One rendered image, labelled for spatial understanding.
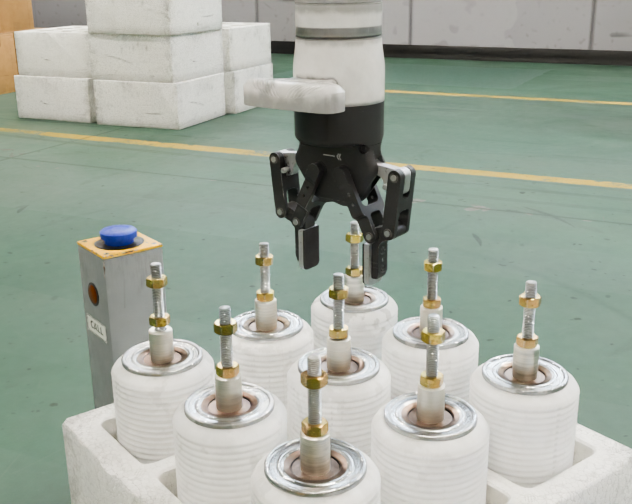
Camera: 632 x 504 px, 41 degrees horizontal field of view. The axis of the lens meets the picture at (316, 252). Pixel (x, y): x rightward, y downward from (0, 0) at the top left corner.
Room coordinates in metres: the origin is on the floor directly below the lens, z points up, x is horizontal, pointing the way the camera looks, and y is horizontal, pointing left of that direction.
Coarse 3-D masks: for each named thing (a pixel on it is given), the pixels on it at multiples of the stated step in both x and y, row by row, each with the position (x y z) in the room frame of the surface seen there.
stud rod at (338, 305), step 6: (336, 276) 0.70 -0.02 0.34; (342, 276) 0.70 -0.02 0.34; (336, 282) 0.70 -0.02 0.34; (342, 282) 0.71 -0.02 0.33; (336, 288) 0.70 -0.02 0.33; (342, 288) 0.71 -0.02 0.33; (336, 300) 0.70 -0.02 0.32; (342, 300) 0.70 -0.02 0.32; (336, 306) 0.70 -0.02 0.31; (342, 306) 0.70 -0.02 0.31; (336, 312) 0.70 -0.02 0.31; (342, 312) 0.70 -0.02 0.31; (336, 318) 0.70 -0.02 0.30; (342, 318) 0.71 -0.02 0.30; (336, 324) 0.70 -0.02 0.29; (342, 324) 0.71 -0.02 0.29
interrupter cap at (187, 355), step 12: (132, 348) 0.74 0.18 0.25; (144, 348) 0.75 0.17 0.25; (180, 348) 0.75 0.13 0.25; (192, 348) 0.75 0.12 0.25; (132, 360) 0.72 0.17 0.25; (144, 360) 0.73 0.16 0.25; (180, 360) 0.72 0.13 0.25; (192, 360) 0.72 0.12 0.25; (132, 372) 0.70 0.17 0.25; (144, 372) 0.69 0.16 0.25; (156, 372) 0.69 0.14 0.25; (168, 372) 0.69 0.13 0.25; (180, 372) 0.70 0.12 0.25
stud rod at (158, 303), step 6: (150, 264) 0.73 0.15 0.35; (156, 264) 0.73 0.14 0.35; (156, 270) 0.73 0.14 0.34; (156, 276) 0.73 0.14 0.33; (162, 288) 0.73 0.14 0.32; (156, 294) 0.73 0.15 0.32; (162, 294) 0.73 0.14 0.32; (156, 300) 0.73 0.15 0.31; (162, 300) 0.73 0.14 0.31; (156, 306) 0.73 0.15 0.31; (162, 306) 0.73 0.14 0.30; (156, 312) 0.73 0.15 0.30; (162, 312) 0.73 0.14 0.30; (156, 330) 0.73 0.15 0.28; (162, 330) 0.73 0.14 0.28
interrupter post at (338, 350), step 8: (328, 336) 0.71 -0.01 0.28; (328, 344) 0.70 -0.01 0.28; (336, 344) 0.70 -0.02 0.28; (344, 344) 0.70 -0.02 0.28; (328, 352) 0.70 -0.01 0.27; (336, 352) 0.70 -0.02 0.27; (344, 352) 0.70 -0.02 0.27; (328, 360) 0.70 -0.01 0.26; (336, 360) 0.70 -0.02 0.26; (344, 360) 0.70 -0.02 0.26; (328, 368) 0.70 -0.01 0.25; (336, 368) 0.70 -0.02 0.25; (344, 368) 0.70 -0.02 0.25
